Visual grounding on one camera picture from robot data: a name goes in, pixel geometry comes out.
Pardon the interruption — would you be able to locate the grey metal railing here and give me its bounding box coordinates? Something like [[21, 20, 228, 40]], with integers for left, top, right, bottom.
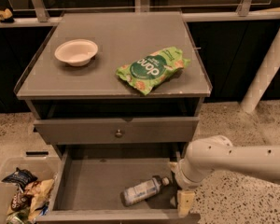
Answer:
[[0, 0, 280, 27]]

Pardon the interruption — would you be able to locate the grey upper drawer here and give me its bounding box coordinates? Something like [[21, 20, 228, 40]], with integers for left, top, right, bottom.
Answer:
[[35, 117, 199, 145]]

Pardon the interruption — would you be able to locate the yellow chip bag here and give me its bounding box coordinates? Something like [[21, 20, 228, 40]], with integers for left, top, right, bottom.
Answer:
[[24, 179, 54, 222]]

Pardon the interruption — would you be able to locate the green snack packet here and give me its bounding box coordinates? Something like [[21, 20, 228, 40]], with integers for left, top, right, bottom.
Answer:
[[6, 209, 31, 224]]

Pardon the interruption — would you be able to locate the dark blue snack bag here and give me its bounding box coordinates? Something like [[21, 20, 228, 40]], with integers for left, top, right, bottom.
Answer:
[[2, 167, 38, 190]]

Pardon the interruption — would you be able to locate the grey drawer cabinet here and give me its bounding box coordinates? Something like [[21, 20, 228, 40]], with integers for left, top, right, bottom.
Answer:
[[14, 10, 213, 224]]

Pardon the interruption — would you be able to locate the brown snack bag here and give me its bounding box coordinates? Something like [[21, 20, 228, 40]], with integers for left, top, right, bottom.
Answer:
[[7, 191, 32, 214]]

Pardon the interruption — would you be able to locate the blue plastic bottle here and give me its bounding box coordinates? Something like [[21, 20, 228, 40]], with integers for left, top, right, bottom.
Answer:
[[123, 175, 170, 206]]

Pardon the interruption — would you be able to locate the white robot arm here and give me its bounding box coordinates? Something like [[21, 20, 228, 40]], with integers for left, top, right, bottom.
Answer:
[[170, 28, 280, 217]]

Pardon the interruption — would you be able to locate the white paper bowl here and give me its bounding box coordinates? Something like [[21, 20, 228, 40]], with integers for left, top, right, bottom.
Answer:
[[54, 39, 98, 67]]

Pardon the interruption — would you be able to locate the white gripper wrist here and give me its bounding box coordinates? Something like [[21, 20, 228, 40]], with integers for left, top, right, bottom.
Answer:
[[168, 159, 205, 217]]

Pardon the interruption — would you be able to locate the grey open middle drawer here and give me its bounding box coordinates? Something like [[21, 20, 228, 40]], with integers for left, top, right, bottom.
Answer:
[[37, 148, 200, 224]]

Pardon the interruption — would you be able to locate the green snack bag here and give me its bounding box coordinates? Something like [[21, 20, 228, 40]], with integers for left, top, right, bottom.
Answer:
[[116, 47, 190, 95]]

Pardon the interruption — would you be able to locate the small yellow black object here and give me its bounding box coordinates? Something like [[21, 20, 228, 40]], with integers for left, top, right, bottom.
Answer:
[[0, 8, 14, 23]]

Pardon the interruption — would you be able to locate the round metal drawer knob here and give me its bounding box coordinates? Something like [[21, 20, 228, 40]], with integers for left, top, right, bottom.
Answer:
[[115, 130, 123, 138]]

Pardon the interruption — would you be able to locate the clear plastic storage bin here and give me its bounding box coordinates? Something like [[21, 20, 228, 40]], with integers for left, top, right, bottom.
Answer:
[[0, 157, 60, 224]]

